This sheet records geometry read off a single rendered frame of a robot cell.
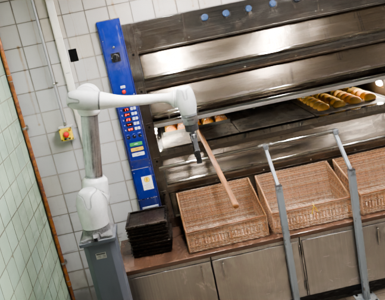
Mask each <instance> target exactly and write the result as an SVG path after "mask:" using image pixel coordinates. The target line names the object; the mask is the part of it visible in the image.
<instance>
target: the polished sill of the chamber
mask: <svg viewBox="0 0 385 300"><path fill-rule="evenodd" d="M384 108H385V101H383V102H378V103H375V104H369V105H364V106H361V107H356V108H351V109H347V110H342V111H336V112H331V113H328V114H323V115H318V116H314V117H309V118H303V119H300V120H295V121H290V122H286V123H281V124H276V125H272V126H267V127H262V128H258V129H253V130H248V131H245V132H239V133H234V134H230V135H225V136H220V137H215V138H212V139H206V142H207V144H208V146H212V145H218V144H221V143H226V142H232V141H235V140H241V139H246V138H251V137H254V136H259V135H264V134H268V133H273V132H279V131H282V130H287V129H292V128H295V127H301V126H306V125H310V124H315V123H320V122H323V121H329V120H334V119H337V118H342V117H348V116H351V115H357V114H362V113H367V112H370V111H375V110H380V109H384ZM198 145H199V148H204V145H203V143H202V141H198ZM192 146H193V145H192V143H187V144H184V145H179V146H173V147H170V148H164V149H160V150H159V153H160V156H161V157H162V156H166V155H171V154H176V153H179V152H185V151H190V150H193V147H192Z"/></svg>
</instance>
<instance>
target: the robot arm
mask: <svg viewBox="0 0 385 300"><path fill-rule="evenodd" d="M157 103H165V104H170V105H171V106H172V107H174V108H178V110H179V112H180V115H181V119H182V121H183V125H184V127H185V131H186V132H190V134H189V136H190V139H191V140H192V145H193V146H192V147H193V153H194V156H195V158H196V162H197V164H200V163H202V158H201V153H200V150H199V145H198V138H197V134H196V133H195V131H196V130H198V129H199V127H198V116H197V112H196V98H195V95H194V93H193V90H192V88H191V87H190V86H180V87H178V88H177V89H174V90H173V91H172V92H170V93H158V94H147V95H115V94H111V93H105V92H100V90H99V89H98V88H97V87H96V86H95V85H93V84H91V83H85V84H83V85H81V86H79V87H78V88H77V89H76V90H72V91H71V92H69V93H68V94H66V104H67V106H68V107H70V108H72V109H75V110H77V112H78V114H79V115H80V119H81V126H82V139H83V153H84V166H85V174H86V176H85V177H84V178H83V180H82V189H81V190H80V192H79V193H78V194H77V198H76V207H77V213H78V216H79V220H80V223H81V225H82V228H83V233H84V234H83V239H82V240H81V243H87V242H91V241H94V242H98V240H100V239H105V238H111V237H113V233H112V232H113V227H114V223H109V219H108V208H107V206H108V203H109V198H110V191H109V186H108V179H107V178H106V177H105V176H104V175H103V174H102V160H101V145H100V137H99V121H98V114H99V113H100V111H101V110H104V109H109V108H118V107H132V106H138V105H147V104H157Z"/></svg>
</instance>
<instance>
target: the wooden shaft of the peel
mask: <svg viewBox="0 0 385 300"><path fill-rule="evenodd" d="M197 133H198V135H199V137H200V139H201V141H202V143H203V145H204V147H205V149H206V151H207V153H208V156H209V158H210V160H211V162H212V164H213V166H214V168H215V170H216V172H217V174H218V176H219V178H220V181H221V183H222V185H223V187H224V189H225V191H226V194H227V196H228V198H229V200H230V202H231V204H232V206H233V208H235V209H238V207H239V204H238V202H237V200H236V198H235V197H234V195H233V192H232V191H231V189H230V186H229V184H228V183H227V180H226V178H225V177H224V175H223V173H222V171H221V169H220V167H219V165H218V163H217V161H216V159H215V157H214V155H213V153H212V151H211V149H210V148H209V146H208V144H207V142H206V140H205V138H204V136H203V134H202V132H201V130H200V128H199V129H198V130H197Z"/></svg>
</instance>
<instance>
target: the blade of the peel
mask: <svg viewBox="0 0 385 300"><path fill-rule="evenodd" d="M225 116H226V115H225ZM226 117H227V116H226ZM229 122H230V119H229V118H228V117H227V119H226V120H221V121H215V122H212V123H207V124H201V125H199V127H200V129H201V128H204V127H209V126H214V125H218V124H223V123H229ZM162 129H163V133H164V136H167V135H173V134H176V133H181V132H185V128H184V129H179V130H173V131H170V132H165V128H164V127H162Z"/></svg>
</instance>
